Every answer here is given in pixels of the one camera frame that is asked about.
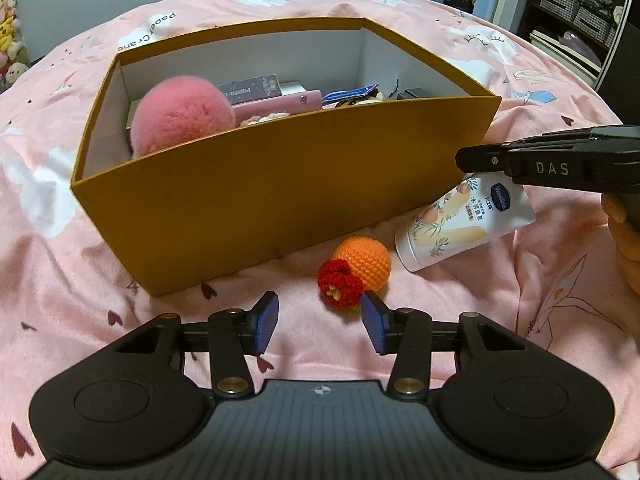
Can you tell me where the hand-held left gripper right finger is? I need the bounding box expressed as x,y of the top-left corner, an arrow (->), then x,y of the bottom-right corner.
361,291 -> 531,396

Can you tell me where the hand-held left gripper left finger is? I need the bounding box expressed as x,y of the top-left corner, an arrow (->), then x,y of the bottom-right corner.
107,291 -> 280,396

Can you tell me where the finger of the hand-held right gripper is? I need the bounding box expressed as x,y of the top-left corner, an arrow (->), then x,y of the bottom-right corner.
456,128 -> 601,193

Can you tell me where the crochet orange with red flower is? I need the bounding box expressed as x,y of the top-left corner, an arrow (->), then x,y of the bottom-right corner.
316,237 -> 392,308

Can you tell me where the peach print cream tube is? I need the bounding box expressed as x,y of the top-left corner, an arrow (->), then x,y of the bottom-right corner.
394,172 -> 535,273

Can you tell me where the orange cardboard box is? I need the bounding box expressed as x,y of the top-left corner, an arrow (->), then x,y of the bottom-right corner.
70,16 -> 502,297

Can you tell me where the pink leather card holder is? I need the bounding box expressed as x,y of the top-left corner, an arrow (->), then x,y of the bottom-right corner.
231,89 -> 323,123

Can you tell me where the pink fluffy pompom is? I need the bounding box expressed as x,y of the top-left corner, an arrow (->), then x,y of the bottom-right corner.
131,75 -> 237,157

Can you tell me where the person's right hand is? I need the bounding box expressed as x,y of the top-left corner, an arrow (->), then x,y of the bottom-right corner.
601,192 -> 640,297

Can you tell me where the checked storage basket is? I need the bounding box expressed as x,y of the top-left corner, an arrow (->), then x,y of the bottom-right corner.
572,4 -> 619,47
540,0 -> 582,20

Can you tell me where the pink printed blanket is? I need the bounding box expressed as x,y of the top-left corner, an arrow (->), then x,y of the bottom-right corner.
0,0 -> 640,480

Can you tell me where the blue flat packet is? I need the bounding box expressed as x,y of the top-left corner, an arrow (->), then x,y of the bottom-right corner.
321,84 -> 381,106

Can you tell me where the dark purple cosmetic box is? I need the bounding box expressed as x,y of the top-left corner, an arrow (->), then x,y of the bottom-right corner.
216,74 -> 283,103

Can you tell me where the hanging column of plush toys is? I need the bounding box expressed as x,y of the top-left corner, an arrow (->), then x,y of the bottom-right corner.
0,0 -> 28,93

